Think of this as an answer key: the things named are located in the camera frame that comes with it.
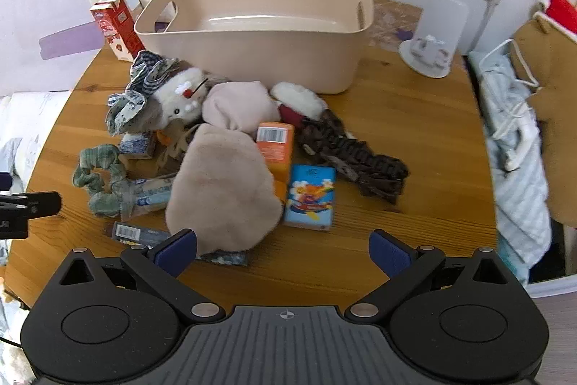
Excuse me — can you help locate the white red plush hair clip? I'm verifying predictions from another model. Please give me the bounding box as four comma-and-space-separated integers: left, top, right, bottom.
270, 82, 328, 128

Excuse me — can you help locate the white phone stand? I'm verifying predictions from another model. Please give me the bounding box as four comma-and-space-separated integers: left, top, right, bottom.
399, 0, 472, 78

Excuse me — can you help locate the white charging cable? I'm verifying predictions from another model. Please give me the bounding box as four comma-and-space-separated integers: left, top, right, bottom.
478, 38, 542, 170

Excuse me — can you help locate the green plaid scrunchie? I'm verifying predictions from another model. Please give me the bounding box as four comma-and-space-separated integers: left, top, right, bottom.
73, 144, 132, 218

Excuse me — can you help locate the large beige plush cloth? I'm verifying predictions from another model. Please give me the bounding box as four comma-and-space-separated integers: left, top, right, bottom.
166, 123, 282, 253

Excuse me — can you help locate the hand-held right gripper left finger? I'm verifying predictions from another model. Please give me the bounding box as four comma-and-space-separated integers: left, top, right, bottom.
58, 228, 225, 321

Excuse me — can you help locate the dark box with barcode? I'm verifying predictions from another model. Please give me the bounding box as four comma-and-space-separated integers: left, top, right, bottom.
112, 222, 174, 249

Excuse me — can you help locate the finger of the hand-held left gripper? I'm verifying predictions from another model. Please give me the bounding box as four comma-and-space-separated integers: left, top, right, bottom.
0, 192, 62, 218

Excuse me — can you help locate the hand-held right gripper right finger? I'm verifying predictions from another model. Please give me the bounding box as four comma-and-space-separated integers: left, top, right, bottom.
346, 229, 510, 321

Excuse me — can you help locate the blue cartoon tissue pack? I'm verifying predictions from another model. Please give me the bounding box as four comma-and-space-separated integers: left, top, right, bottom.
283, 165, 337, 231

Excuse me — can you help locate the red white plush hat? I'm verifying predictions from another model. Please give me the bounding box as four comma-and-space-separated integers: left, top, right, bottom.
536, 0, 577, 36

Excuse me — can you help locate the light blue striped blanket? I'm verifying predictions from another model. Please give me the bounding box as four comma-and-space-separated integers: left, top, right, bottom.
469, 47, 553, 286

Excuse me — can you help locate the beige strap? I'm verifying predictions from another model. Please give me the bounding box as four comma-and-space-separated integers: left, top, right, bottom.
155, 123, 200, 178

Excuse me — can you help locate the orange box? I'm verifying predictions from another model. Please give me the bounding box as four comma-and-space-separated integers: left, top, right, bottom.
256, 122, 296, 202

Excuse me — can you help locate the white plush cat toy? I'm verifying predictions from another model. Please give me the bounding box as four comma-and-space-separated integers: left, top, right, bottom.
144, 67, 213, 130

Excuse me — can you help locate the lilac board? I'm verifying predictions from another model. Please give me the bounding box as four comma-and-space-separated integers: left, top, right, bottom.
0, 0, 113, 97

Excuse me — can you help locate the red milk carton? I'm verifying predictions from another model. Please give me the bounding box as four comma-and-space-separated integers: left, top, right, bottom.
90, 0, 145, 62

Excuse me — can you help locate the brown braided hair band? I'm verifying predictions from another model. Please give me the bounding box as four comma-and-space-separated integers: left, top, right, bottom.
300, 110, 409, 205

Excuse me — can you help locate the beige plastic basket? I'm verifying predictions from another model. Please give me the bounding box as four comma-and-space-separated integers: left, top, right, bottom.
134, 0, 375, 95

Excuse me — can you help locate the white printed bedding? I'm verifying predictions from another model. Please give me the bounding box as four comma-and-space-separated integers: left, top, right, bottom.
0, 92, 73, 277

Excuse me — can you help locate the wooden desk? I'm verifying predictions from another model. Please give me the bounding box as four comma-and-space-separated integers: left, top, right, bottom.
2, 0, 499, 309

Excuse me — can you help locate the blue white patterned tissue pack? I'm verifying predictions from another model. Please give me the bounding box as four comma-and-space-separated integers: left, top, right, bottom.
119, 131, 158, 160
196, 250, 251, 267

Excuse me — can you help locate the brown plush toy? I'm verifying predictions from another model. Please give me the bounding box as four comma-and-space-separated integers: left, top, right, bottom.
514, 13, 577, 228

